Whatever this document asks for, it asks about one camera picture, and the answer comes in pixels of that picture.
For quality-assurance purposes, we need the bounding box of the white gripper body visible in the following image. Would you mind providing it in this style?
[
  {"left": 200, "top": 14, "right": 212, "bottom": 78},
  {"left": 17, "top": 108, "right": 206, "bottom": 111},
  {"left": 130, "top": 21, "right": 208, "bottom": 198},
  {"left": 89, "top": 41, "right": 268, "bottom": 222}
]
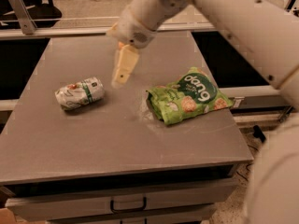
[{"left": 116, "top": 6, "right": 158, "bottom": 49}]

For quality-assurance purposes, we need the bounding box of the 7up soda can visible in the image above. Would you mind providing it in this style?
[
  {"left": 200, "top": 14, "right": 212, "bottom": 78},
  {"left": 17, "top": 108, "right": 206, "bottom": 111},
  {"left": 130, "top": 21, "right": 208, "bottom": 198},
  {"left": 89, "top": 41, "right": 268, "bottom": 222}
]
[{"left": 55, "top": 77, "right": 105, "bottom": 110}]

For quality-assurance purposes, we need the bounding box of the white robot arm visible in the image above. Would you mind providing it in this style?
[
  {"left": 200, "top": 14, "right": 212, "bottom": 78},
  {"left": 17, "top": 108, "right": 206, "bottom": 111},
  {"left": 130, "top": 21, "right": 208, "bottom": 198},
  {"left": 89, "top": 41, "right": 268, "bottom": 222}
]
[{"left": 108, "top": 0, "right": 299, "bottom": 224}]

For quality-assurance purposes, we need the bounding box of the orange fruit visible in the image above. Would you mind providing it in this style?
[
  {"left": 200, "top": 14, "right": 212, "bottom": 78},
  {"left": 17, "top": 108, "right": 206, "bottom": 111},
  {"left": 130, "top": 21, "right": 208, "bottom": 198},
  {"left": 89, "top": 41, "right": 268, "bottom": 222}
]
[{"left": 118, "top": 42, "right": 125, "bottom": 49}]

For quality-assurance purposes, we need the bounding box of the green dang snack bag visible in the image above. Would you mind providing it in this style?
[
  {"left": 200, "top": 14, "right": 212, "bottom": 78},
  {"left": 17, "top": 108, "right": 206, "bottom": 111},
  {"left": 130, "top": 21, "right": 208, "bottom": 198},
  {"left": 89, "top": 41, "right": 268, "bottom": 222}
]
[{"left": 148, "top": 67, "right": 234, "bottom": 125}]

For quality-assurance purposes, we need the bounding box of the black office chair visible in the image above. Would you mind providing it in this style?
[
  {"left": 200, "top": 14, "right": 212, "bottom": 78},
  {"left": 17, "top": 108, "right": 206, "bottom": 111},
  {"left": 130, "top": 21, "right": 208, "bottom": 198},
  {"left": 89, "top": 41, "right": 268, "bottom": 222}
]
[{"left": 0, "top": 0, "right": 62, "bottom": 29}]

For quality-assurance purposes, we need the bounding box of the black floor stand bar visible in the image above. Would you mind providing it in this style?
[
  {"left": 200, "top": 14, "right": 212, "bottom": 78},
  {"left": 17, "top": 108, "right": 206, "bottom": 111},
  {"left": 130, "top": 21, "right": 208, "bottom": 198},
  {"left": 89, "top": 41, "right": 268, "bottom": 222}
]
[{"left": 253, "top": 125, "right": 266, "bottom": 143}]

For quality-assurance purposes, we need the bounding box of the left metal railing bracket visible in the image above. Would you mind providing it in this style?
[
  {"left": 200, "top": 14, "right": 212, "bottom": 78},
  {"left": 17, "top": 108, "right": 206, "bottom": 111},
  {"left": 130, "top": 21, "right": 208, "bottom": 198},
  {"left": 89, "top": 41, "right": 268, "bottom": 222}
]
[{"left": 8, "top": 0, "right": 36, "bottom": 35}]

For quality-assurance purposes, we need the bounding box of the horizontal metal rail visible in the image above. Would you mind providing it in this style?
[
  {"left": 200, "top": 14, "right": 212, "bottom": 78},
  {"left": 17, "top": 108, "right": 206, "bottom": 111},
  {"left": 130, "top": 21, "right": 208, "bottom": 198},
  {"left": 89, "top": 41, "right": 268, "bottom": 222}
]
[{"left": 0, "top": 22, "right": 216, "bottom": 40}]

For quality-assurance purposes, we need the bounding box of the black floor cable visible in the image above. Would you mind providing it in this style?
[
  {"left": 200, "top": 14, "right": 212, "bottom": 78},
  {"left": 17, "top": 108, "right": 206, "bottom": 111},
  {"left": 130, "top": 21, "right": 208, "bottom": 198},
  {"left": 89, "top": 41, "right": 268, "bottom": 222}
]
[{"left": 236, "top": 144, "right": 255, "bottom": 183}]

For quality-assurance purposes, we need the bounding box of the grey drawer with black handle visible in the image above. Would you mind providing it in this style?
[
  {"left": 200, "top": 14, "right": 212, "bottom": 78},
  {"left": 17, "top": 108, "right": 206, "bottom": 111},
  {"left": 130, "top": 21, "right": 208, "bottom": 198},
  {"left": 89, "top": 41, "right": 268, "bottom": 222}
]
[{"left": 6, "top": 177, "right": 237, "bottom": 224}]

